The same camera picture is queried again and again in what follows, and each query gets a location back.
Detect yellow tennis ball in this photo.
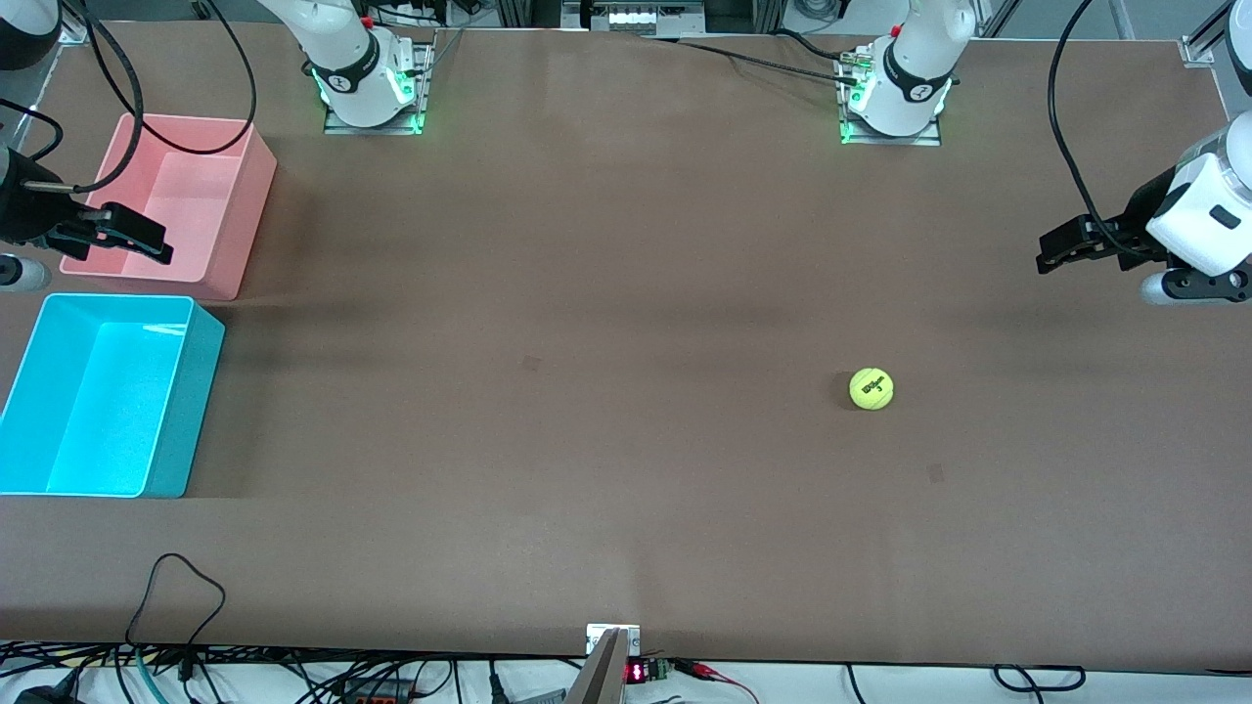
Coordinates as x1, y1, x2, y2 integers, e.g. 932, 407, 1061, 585
848, 367, 895, 412

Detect pink plastic bin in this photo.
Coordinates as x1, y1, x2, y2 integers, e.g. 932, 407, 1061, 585
59, 112, 278, 301

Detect blue plastic bin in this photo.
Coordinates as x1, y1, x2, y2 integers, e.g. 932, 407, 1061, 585
0, 293, 226, 500

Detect black power adapter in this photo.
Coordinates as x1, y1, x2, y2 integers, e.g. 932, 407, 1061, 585
0, 680, 84, 704

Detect grey power strip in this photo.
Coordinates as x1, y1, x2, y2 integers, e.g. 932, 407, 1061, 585
562, 0, 707, 35

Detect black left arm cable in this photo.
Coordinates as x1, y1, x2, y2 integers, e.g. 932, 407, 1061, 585
1047, 0, 1136, 255

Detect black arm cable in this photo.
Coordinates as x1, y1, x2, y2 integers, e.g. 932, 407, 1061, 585
1047, 0, 1136, 255
0, 0, 258, 194

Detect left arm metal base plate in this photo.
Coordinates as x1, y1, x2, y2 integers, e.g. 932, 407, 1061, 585
839, 54, 945, 148

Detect aluminium frame corner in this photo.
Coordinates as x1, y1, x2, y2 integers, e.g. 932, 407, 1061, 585
54, 0, 96, 47
1181, 0, 1252, 67

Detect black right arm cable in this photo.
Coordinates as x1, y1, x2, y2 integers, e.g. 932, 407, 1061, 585
0, 0, 258, 194

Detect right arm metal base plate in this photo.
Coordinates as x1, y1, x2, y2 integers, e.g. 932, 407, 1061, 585
323, 39, 433, 136

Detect short black tabletop cable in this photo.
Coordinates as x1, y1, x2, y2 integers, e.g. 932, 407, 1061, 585
773, 27, 844, 62

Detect thin black looped cable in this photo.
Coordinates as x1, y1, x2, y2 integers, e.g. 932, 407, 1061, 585
125, 552, 228, 676

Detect long black tabletop cable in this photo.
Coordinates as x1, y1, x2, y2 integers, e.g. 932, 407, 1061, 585
646, 29, 867, 84

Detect black coiled cable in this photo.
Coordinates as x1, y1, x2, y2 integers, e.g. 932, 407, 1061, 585
993, 664, 1087, 692

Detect red clip lead wires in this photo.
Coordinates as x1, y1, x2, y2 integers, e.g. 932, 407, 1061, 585
675, 658, 762, 704

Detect silver camera mount bracket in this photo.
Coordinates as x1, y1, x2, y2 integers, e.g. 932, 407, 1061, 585
585, 623, 643, 658

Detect grey camera post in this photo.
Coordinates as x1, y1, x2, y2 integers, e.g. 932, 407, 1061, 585
564, 628, 630, 704

